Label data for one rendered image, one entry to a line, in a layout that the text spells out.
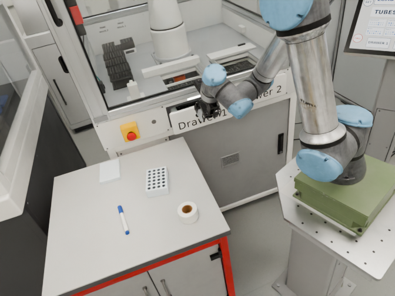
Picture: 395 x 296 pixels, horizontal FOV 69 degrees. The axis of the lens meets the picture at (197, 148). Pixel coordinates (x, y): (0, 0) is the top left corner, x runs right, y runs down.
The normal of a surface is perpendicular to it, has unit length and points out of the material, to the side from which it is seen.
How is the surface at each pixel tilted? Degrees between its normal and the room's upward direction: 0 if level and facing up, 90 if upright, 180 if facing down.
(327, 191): 1
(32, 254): 90
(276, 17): 83
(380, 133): 90
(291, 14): 81
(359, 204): 1
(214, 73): 35
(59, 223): 0
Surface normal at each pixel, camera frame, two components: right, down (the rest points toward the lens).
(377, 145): -0.55, 0.59
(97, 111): 0.31, 0.57
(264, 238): -0.14, -0.76
